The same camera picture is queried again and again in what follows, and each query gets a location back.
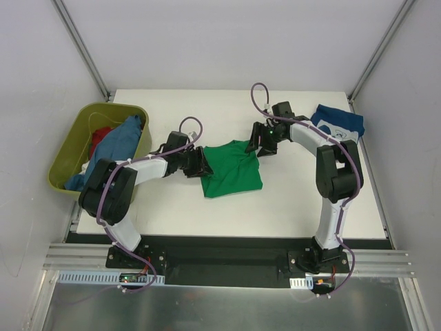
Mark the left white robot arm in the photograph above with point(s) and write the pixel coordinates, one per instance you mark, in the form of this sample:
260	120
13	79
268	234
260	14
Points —
107	194

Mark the teal blue t shirt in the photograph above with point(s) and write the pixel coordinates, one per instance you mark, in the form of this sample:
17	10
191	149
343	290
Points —
118	145

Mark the folded navy printed t shirt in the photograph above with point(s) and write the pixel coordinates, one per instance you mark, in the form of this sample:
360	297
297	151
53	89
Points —
338	123

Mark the red t shirt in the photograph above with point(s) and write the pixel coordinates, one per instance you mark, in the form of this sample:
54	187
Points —
97	137

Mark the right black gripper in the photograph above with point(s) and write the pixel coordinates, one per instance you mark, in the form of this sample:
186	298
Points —
263	134

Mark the slotted cable duct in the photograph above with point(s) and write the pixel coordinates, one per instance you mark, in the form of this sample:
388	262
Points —
109	278
306	283

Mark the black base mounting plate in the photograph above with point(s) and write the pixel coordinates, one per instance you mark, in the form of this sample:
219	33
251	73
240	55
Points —
217	261

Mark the left slotted cable duct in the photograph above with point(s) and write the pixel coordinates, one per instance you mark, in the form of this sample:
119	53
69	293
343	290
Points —
109	278

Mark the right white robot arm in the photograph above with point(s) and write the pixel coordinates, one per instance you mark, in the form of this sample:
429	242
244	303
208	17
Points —
338	174

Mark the white garment in bin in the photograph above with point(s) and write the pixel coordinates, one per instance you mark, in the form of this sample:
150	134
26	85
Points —
84	167

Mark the green t shirt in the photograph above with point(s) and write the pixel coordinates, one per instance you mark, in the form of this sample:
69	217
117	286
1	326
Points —
234	170

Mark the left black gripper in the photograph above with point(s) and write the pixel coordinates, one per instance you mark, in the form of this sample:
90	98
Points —
197	162

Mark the frame post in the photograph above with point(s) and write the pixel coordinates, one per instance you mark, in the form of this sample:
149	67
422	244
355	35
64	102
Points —
399	17
75	35

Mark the right frame post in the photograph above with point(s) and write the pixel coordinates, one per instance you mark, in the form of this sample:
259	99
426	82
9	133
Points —
399	17

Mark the right slotted cable duct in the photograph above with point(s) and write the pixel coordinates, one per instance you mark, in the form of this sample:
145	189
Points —
306	283

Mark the aluminium extrusion rail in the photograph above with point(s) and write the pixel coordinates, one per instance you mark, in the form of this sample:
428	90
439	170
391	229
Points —
369	263

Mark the left frame post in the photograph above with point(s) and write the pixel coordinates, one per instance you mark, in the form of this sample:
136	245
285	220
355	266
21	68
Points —
75	35

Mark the olive green plastic bin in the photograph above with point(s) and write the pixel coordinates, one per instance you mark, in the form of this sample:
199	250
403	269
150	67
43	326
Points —
73	152

